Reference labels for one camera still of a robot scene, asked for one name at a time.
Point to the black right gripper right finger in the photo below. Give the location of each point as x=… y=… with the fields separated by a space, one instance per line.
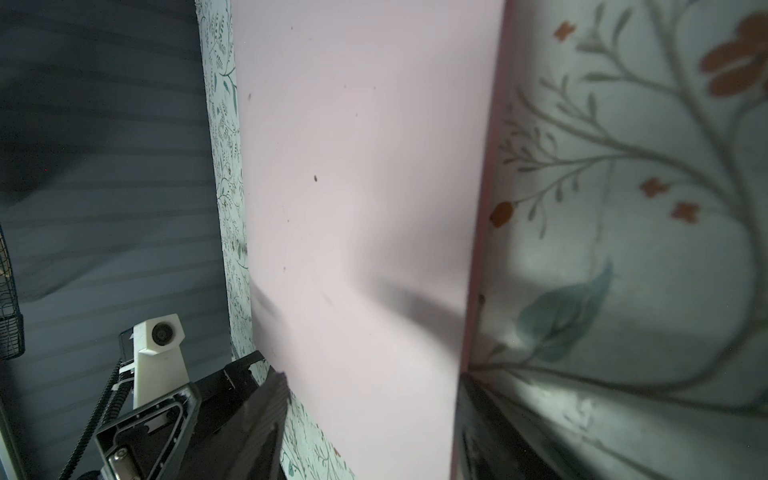
x=488 y=446

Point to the pink file folder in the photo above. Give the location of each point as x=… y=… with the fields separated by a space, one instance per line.
x=364 y=130

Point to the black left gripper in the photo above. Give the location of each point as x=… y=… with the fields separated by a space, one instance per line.
x=153 y=441

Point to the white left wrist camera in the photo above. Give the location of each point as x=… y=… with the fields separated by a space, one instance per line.
x=151 y=354

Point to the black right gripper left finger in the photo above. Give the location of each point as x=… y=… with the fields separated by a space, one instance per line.
x=239 y=427

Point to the black wire wall basket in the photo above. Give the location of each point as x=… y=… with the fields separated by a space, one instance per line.
x=12 y=321

